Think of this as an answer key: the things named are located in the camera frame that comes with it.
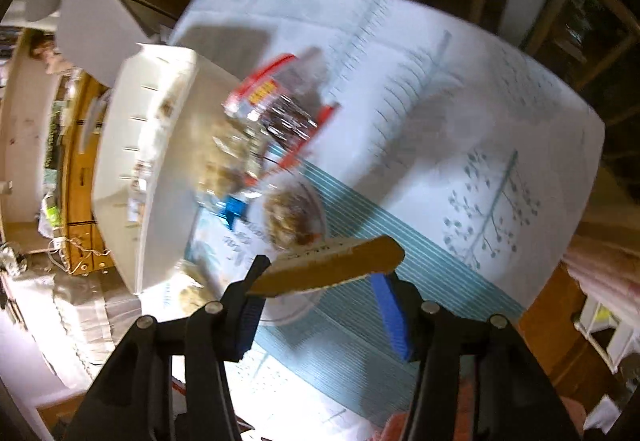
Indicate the pink blanket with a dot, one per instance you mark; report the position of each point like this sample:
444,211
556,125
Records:
605,271

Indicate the white frame rack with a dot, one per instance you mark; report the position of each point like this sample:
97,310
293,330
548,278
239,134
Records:
600,321

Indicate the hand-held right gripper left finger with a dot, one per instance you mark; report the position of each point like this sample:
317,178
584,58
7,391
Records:
247,321

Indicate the tree print tablecloth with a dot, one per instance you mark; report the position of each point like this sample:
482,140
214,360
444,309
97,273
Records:
450,121

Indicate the white plastic storage bin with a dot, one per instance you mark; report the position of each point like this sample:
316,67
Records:
175,201

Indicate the white lace furniture cover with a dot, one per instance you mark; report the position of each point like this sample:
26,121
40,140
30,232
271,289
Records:
75,321

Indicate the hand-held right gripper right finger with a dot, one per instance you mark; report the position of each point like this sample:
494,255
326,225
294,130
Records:
395,316

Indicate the brown-haired doll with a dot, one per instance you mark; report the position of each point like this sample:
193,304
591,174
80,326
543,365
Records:
42,51

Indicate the grey office chair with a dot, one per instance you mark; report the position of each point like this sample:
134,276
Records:
95,26

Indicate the red-edged packet of dark snacks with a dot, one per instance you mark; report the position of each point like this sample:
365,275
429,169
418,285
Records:
280,116

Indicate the clear packet of yellow puffs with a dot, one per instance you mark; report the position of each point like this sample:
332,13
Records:
225,171

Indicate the small clear mixed nuts packet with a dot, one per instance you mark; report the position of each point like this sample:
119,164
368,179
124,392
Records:
290,216

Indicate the wooden desk with drawers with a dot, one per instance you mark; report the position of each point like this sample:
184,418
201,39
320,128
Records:
80,171

